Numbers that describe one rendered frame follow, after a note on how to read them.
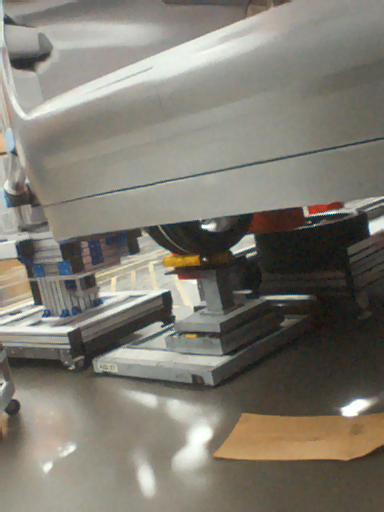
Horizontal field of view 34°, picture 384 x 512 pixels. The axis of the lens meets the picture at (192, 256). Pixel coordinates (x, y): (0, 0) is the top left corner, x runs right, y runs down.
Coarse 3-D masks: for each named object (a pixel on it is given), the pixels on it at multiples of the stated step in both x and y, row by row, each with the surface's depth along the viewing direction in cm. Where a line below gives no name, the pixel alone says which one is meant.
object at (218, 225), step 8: (232, 216) 311; (240, 216) 308; (200, 224) 314; (208, 224) 319; (216, 224) 314; (224, 224) 310; (232, 224) 305; (208, 232) 290; (216, 232) 294; (224, 232) 298
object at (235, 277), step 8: (240, 256) 335; (240, 264) 335; (248, 264) 331; (232, 272) 335; (240, 272) 330; (248, 272) 329; (256, 272) 334; (200, 280) 347; (232, 280) 334; (240, 280) 330; (248, 280) 329; (256, 280) 334; (232, 288) 339; (240, 288) 335; (248, 288) 330; (256, 288) 334; (240, 296) 353; (248, 296) 340; (256, 296) 344
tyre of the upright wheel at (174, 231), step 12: (252, 216) 314; (144, 228) 290; (156, 228) 286; (168, 228) 281; (180, 228) 278; (192, 228) 282; (240, 228) 307; (156, 240) 293; (168, 240) 289; (180, 240) 285; (192, 240) 282; (204, 240) 287; (216, 240) 294; (228, 240) 300; (180, 252) 300; (192, 252) 296; (204, 252) 295; (216, 252) 295
